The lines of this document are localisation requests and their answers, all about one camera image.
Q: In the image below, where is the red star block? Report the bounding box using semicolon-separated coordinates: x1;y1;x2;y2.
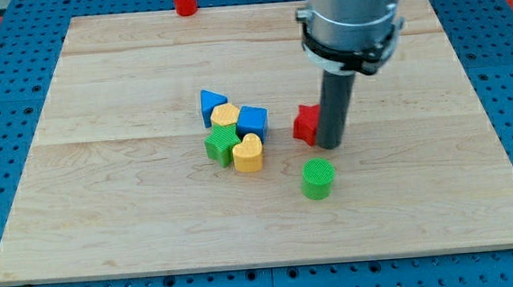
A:
293;104;321;146

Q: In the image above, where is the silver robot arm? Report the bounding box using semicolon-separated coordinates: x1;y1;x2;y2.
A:
295;0;404;76

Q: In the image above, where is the green star block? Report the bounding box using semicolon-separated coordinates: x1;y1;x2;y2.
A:
205;125;241;168

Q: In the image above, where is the yellow hexagon block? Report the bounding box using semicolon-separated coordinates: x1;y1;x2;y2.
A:
210;103;240;126

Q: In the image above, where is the yellow heart block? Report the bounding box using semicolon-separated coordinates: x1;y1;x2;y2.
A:
232;133;264;173

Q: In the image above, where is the blue cube block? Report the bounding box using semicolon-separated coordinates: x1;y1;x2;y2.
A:
236;106;268;143

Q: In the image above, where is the blue triangle block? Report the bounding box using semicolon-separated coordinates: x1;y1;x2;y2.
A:
200;89;229;128

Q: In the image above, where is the green cylinder block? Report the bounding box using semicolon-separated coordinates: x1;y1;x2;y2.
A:
301;157;335;200

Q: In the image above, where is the wooden board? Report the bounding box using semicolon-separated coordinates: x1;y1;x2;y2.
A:
0;0;513;286

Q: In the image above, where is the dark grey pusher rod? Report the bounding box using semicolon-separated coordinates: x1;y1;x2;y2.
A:
316;70;355;150

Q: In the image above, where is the red cylinder block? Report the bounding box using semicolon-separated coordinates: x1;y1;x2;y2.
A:
173;0;198;16

